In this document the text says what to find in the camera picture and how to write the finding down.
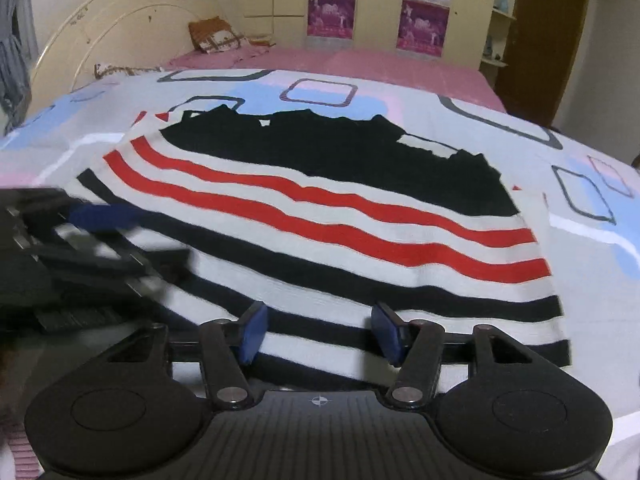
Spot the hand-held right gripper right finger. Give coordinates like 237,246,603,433
371,301,543,408

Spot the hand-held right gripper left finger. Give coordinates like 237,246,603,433
97,301,268,411

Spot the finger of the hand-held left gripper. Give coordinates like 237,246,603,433
50,237,195,285
67,202,143,234

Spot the striped cartoon sweater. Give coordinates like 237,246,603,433
77,102,571,381

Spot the brown white patterned pillow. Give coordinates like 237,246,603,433
95,62,163,80

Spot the grey curtain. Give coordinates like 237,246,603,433
0,0,41,133

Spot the cream bed headboard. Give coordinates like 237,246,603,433
30,0,201,111

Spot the grey printed blanket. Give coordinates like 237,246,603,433
0,67,640,480

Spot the orange patterned pillow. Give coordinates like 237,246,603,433
189,17,247,54

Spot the pink bed sheet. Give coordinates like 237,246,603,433
162,45,508,113

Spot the cream corner shelf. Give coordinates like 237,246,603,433
479,0,526,86

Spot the brown wooden door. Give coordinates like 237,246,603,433
495,0,591,128

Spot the cream wardrobe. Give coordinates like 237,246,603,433
242,0,501,61

